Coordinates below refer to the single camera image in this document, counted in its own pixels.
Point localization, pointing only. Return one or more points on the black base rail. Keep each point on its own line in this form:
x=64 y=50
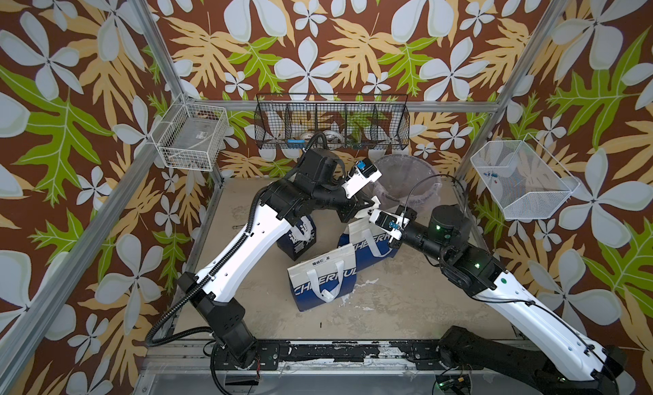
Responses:
x=277 y=355

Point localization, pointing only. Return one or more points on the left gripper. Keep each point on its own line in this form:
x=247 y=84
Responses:
x=350 y=204

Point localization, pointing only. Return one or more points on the white wire basket right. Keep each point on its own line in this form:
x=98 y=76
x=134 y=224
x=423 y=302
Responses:
x=524 y=178

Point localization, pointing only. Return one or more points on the right blue takeout bag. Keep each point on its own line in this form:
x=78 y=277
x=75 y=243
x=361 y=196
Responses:
x=371 y=243

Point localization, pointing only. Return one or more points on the small middle blue bag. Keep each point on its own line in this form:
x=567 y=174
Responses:
x=298 y=239

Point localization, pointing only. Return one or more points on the blue takeout bag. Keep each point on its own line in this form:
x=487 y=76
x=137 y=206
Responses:
x=371 y=243
x=323 y=279

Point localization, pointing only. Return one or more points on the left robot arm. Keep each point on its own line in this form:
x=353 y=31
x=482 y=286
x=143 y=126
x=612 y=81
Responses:
x=319 y=181

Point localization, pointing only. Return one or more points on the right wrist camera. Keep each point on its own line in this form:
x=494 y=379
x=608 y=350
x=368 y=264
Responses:
x=394 y=225

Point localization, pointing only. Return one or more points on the white wire basket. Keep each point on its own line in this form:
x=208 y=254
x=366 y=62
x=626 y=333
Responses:
x=524 y=178
x=189 y=135

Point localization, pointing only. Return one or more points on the tape roll in basket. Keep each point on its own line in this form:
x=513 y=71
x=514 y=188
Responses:
x=334 y=137

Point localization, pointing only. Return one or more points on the white wire basket left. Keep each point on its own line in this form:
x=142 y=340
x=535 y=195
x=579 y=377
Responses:
x=189 y=135

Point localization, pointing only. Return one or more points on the front blue takeout bag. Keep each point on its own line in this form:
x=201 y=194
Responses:
x=323 y=279

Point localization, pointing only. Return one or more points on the black wire basket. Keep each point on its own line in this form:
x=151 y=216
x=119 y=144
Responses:
x=367 y=121

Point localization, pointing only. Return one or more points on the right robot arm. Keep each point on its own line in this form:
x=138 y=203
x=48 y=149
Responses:
x=565 y=361

